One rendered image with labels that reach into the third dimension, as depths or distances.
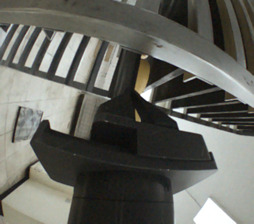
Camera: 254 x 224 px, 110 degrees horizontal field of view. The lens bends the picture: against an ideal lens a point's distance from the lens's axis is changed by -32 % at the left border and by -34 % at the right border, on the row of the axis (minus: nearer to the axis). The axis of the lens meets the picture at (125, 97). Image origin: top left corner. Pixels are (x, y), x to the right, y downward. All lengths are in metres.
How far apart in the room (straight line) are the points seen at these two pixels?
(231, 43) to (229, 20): 0.06
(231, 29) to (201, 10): 0.08
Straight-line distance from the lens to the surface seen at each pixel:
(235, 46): 0.26
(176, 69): 0.22
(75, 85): 0.56
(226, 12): 0.33
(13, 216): 1.69
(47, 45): 0.67
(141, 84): 0.16
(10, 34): 0.86
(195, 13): 0.23
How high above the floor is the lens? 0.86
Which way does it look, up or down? 8 degrees up
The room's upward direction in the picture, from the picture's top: 107 degrees clockwise
